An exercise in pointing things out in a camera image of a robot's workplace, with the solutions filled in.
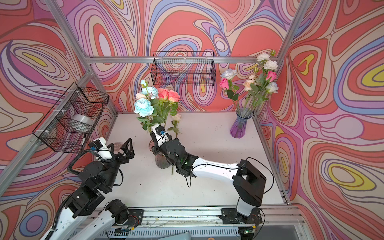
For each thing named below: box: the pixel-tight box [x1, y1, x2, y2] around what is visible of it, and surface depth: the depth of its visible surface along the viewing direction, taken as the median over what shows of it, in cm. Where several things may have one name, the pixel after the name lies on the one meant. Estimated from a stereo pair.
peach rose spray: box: [243, 74, 257, 109], surface depth 87 cm
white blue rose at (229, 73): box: [220, 68, 237, 81], surface depth 80 cm
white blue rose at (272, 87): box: [265, 81, 279, 94], surface depth 82 cm
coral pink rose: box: [156, 87, 182, 121], surface depth 73 cm
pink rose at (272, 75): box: [265, 71, 277, 82], surface depth 78 cm
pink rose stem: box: [219, 78, 240, 110], surface depth 81 cm
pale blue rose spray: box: [134, 79, 165, 133], surface depth 60 cm
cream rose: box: [135, 93, 147, 100], surface depth 67 cm
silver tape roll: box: [71, 114, 95, 126], surface depth 75 cm
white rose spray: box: [254, 49, 278, 73], surface depth 84 cm
